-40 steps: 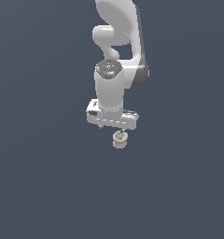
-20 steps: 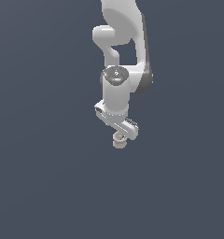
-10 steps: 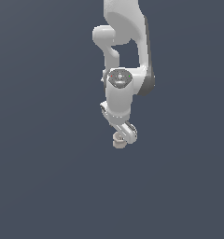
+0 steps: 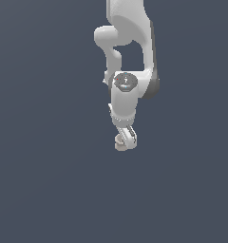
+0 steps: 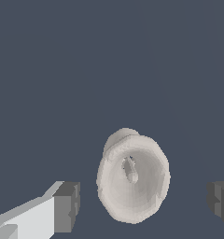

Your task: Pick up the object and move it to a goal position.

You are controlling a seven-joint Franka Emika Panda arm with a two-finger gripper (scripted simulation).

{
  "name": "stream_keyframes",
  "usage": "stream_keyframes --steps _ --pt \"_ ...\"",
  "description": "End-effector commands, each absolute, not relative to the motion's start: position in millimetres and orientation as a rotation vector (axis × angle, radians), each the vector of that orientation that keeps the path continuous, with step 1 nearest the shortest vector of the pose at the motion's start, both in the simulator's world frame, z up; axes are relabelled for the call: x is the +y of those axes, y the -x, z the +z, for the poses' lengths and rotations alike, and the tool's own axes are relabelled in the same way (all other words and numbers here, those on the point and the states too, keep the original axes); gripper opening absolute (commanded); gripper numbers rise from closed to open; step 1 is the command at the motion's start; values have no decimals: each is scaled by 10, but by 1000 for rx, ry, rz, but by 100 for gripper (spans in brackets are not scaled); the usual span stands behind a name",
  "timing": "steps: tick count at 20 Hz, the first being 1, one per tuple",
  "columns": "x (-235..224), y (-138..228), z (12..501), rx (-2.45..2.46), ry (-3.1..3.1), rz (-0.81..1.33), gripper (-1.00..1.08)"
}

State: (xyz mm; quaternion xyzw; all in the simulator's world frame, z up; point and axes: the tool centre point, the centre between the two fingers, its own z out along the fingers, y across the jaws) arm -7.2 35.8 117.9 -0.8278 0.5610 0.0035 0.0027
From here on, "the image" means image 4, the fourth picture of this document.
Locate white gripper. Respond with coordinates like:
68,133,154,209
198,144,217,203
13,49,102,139
114,124,139,152

